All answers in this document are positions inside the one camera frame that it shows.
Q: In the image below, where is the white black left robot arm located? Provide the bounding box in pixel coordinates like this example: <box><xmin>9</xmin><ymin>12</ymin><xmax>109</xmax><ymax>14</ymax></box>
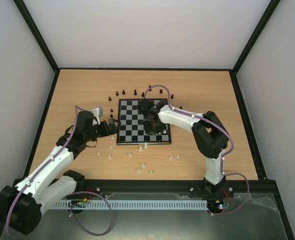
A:
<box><xmin>0</xmin><ymin>107</ymin><xmax>119</xmax><ymax>236</ymax></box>

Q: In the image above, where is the black frame post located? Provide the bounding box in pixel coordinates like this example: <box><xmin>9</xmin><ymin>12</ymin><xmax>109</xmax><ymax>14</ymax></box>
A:
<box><xmin>232</xmin><ymin>0</ymin><xmax>281</xmax><ymax>74</ymax></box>
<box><xmin>13</xmin><ymin>0</ymin><xmax>60</xmax><ymax>73</ymax></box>

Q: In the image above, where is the black rear left frame post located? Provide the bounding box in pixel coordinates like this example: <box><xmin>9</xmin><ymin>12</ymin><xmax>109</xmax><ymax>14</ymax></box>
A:
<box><xmin>13</xmin><ymin>0</ymin><xmax>60</xmax><ymax>73</ymax></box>

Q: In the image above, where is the black rear right frame post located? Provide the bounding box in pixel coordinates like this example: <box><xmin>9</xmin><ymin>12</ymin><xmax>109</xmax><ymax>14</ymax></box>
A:
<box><xmin>232</xmin><ymin>0</ymin><xmax>281</xmax><ymax>74</ymax></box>

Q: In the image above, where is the white slotted cable duct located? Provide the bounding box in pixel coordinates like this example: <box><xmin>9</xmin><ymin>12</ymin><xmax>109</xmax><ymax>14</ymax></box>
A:
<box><xmin>51</xmin><ymin>200</ymin><xmax>208</xmax><ymax>211</ymax></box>

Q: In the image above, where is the black white chessboard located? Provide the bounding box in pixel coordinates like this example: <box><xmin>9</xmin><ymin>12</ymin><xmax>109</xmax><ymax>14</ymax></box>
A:
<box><xmin>116</xmin><ymin>98</ymin><xmax>172</xmax><ymax>146</ymax></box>

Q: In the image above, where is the black front frame rail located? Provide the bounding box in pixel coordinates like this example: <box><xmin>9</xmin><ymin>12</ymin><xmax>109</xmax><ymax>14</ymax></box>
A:
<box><xmin>13</xmin><ymin>178</ymin><xmax>278</xmax><ymax>198</ymax></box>

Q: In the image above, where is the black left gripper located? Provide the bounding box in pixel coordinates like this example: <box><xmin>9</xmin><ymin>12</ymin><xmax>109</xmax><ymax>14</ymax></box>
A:
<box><xmin>85</xmin><ymin>118</ymin><xmax>122</xmax><ymax>142</ymax></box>

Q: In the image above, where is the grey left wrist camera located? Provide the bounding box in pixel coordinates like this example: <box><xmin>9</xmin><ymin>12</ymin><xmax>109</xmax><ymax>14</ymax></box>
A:
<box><xmin>91</xmin><ymin>106</ymin><xmax>104</xmax><ymax>118</ymax></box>

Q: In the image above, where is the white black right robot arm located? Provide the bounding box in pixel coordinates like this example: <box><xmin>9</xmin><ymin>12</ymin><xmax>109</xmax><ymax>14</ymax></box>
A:
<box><xmin>137</xmin><ymin>98</ymin><xmax>230</xmax><ymax>196</ymax></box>

